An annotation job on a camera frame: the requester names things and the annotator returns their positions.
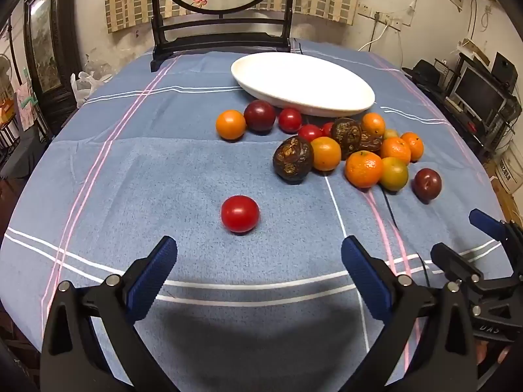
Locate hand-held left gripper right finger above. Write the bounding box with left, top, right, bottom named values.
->
left=341, top=236, right=479, bottom=392

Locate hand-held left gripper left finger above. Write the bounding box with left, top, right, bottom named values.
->
left=40, top=236, right=180, bottom=392

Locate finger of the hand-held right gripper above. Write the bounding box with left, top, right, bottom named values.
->
left=469, top=209, right=523, bottom=278
left=431, top=243, right=521, bottom=295

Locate dark red plum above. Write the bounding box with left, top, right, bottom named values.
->
left=244, top=100, right=276, bottom=133
left=412, top=168, right=443, bottom=203

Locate greenish orange mandarin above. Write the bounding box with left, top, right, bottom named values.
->
left=381, top=157, right=409, bottom=192

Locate smooth orange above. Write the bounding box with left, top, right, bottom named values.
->
left=216, top=110, right=247, bottom=140
left=361, top=113, right=386, bottom=138
left=311, top=136, right=342, bottom=172

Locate small dark wrinkled fruit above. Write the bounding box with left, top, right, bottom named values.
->
left=360, top=131, right=383, bottom=154

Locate wrinkled brown passion fruit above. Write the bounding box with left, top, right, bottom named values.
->
left=273, top=136, right=314, bottom=182
left=330, top=118, right=363, bottom=161

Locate white oval plate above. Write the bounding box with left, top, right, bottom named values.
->
left=231, top=52, right=376, bottom=117

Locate person's right hand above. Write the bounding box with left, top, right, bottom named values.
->
left=477, top=341, right=509, bottom=376

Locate cardboard box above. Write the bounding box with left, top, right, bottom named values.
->
left=492, top=147, right=523, bottom=194

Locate blue striped tablecloth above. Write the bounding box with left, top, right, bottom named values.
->
left=0, top=39, right=511, bottom=392

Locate computer monitor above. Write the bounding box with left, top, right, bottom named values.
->
left=449, top=65, right=509, bottom=121

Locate black speaker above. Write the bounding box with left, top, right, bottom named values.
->
left=491, top=52, right=517, bottom=86

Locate black hat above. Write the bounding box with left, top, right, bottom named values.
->
left=402, top=59, right=450, bottom=88

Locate white plastic bag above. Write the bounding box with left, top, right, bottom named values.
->
left=70, top=61, right=113, bottom=109

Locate white power strip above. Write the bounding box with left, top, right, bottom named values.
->
left=357, top=3, right=403, bottom=31

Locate round painted table screen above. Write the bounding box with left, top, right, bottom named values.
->
left=150, top=0, right=297, bottom=73

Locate white power cable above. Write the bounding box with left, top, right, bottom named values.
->
left=360, top=20, right=393, bottom=52

